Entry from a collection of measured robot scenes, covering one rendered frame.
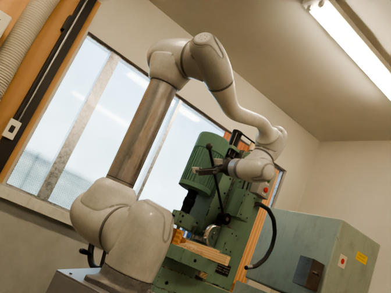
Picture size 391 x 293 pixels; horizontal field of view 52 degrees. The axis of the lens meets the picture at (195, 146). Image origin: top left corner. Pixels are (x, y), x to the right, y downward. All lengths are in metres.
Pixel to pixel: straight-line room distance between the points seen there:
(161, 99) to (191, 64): 0.15
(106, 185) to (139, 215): 0.19
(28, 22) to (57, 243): 1.57
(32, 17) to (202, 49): 1.88
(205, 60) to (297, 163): 3.41
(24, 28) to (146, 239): 2.08
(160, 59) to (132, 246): 0.63
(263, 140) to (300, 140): 2.95
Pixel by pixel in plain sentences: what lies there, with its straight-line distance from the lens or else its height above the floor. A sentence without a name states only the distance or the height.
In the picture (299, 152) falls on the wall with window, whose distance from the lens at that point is 4.64.
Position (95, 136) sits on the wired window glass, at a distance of 3.28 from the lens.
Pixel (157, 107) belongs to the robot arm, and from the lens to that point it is 1.36.
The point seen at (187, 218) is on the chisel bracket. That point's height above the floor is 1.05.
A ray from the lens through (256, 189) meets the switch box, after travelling 2.18.
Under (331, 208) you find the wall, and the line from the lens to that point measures 4.41.
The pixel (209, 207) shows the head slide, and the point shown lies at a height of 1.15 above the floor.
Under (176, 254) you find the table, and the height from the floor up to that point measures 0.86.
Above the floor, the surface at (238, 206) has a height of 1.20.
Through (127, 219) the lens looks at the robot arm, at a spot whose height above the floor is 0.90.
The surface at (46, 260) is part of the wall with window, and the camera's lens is 3.19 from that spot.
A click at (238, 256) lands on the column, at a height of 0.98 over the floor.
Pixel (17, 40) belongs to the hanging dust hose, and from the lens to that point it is 2.94.
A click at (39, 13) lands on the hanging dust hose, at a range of 3.02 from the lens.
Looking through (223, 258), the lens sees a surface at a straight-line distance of 1.77.
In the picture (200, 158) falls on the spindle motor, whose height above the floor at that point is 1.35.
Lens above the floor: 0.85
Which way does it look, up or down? 16 degrees up
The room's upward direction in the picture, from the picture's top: 23 degrees clockwise
